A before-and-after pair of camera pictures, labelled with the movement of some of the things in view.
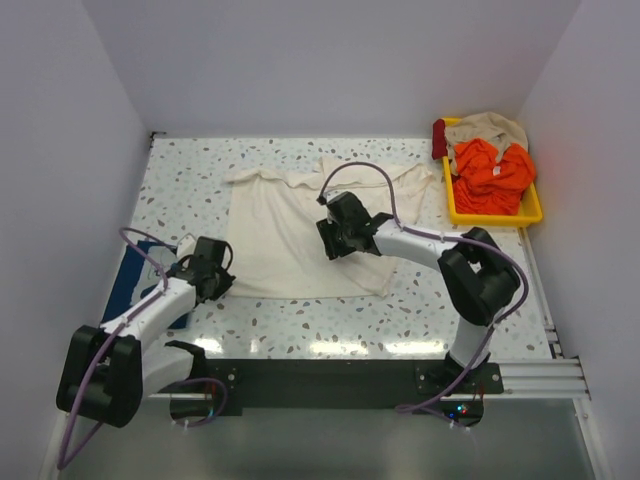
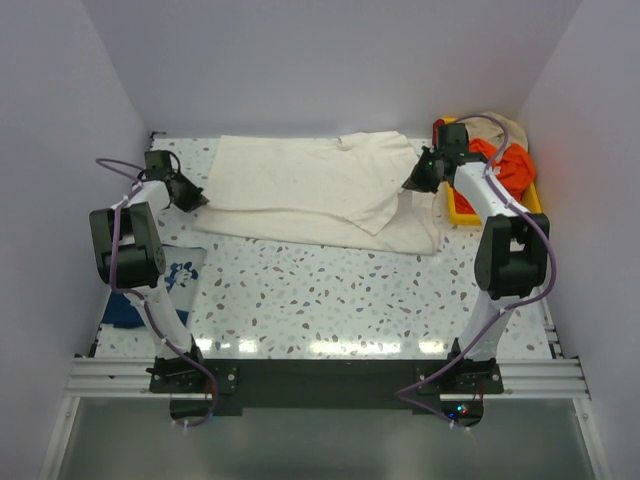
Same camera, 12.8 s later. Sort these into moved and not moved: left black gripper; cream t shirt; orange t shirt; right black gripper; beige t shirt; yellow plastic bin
Moved: cream t shirt; right black gripper; left black gripper
Not moved: beige t shirt; yellow plastic bin; orange t shirt
